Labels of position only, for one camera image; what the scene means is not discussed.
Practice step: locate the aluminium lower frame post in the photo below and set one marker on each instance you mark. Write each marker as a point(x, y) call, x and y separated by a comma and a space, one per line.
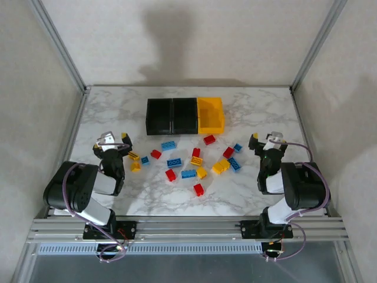
point(25, 265)
point(351, 265)

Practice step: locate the long blue lego brick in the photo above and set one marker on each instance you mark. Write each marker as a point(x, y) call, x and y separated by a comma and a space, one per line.
point(168, 145)
point(188, 174)
point(234, 164)
point(174, 163)

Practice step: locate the black plastic bin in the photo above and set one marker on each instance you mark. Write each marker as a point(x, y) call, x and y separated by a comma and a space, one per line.
point(184, 115)
point(159, 115)

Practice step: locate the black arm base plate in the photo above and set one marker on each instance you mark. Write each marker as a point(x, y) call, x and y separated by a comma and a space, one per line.
point(131, 228)
point(247, 230)

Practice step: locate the orange-yellow lego brick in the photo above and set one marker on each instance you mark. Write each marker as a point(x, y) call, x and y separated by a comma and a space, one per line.
point(195, 160)

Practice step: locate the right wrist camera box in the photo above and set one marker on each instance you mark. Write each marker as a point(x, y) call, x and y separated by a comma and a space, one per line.
point(275, 139)

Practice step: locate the aluminium side frame rail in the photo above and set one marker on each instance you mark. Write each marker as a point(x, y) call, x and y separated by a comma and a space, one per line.
point(73, 132)
point(300, 118)

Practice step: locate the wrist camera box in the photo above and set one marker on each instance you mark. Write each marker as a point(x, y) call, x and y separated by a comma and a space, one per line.
point(107, 138)
point(275, 139)

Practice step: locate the large yellow lego brick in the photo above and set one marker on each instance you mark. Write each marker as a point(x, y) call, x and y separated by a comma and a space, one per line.
point(221, 166)

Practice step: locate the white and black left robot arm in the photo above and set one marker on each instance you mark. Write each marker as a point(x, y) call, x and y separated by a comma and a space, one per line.
point(70, 188)

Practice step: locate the wide aluminium mounting rail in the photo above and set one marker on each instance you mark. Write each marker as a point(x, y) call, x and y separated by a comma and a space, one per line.
point(188, 230)

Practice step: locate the red lego brick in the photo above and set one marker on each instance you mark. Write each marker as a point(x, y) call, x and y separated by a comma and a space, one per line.
point(196, 152)
point(156, 154)
point(171, 174)
point(209, 139)
point(198, 190)
point(228, 152)

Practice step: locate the small blue lego brick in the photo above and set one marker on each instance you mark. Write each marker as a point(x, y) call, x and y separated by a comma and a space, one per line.
point(238, 147)
point(145, 160)

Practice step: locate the yellow plastic bin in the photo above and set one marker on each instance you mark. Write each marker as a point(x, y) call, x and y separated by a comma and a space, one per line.
point(210, 118)

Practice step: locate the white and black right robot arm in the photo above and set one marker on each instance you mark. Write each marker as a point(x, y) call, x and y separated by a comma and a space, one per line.
point(303, 188)

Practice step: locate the aluminium upright frame post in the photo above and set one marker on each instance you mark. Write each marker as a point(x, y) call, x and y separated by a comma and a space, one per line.
point(317, 44)
point(59, 44)

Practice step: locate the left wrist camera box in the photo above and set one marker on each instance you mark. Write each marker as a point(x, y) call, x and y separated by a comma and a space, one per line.
point(107, 138)

